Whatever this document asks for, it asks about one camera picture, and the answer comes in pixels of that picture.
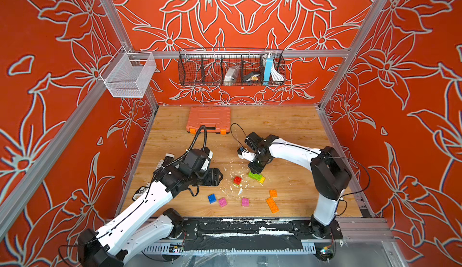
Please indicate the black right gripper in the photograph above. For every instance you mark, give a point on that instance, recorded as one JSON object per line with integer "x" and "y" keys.
{"x": 255, "y": 171}

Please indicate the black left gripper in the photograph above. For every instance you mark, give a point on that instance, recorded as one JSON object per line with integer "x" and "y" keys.
{"x": 213, "y": 177}

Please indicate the long green lego brick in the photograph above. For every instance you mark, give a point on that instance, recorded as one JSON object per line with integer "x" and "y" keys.
{"x": 254, "y": 176}

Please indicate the red lego brick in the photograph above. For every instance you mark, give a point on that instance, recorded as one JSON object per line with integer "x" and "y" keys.
{"x": 237, "y": 180}

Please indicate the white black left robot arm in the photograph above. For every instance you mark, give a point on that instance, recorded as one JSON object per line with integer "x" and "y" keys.
{"x": 128, "y": 234}

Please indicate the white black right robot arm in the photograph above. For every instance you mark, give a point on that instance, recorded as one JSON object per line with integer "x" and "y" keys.
{"x": 328, "y": 168}

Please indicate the blue lego brick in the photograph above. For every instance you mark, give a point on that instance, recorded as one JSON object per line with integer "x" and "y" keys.
{"x": 212, "y": 198}

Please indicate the pink lego brick left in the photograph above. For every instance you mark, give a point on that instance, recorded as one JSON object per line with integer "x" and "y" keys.
{"x": 222, "y": 202}

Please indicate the pink lego brick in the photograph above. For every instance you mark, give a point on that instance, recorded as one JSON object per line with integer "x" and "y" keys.
{"x": 222, "y": 202}
{"x": 245, "y": 202}

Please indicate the small orange lego brick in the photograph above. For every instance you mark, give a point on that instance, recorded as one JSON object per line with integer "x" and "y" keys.
{"x": 273, "y": 193}

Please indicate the pink lego brick right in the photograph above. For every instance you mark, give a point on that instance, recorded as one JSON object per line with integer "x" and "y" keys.
{"x": 245, "y": 202}

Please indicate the long orange lego brick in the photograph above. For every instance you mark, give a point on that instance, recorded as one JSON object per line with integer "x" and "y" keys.
{"x": 272, "y": 205}

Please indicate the orange plastic tool case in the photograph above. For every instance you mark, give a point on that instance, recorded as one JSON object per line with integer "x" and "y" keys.
{"x": 215, "y": 119}

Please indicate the black small item in basket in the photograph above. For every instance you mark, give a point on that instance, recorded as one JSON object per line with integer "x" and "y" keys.
{"x": 251, "y": 77}

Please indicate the clear plastic bag in basket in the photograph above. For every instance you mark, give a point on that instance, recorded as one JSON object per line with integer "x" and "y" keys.
{"x": 231, "y": 76}

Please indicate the black wire wall basket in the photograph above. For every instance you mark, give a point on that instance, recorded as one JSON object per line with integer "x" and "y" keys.
{"x": 208, "y": 66}

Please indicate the white wire wall basket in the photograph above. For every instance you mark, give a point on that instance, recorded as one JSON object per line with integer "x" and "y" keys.
{"x": 127, "y": 77}

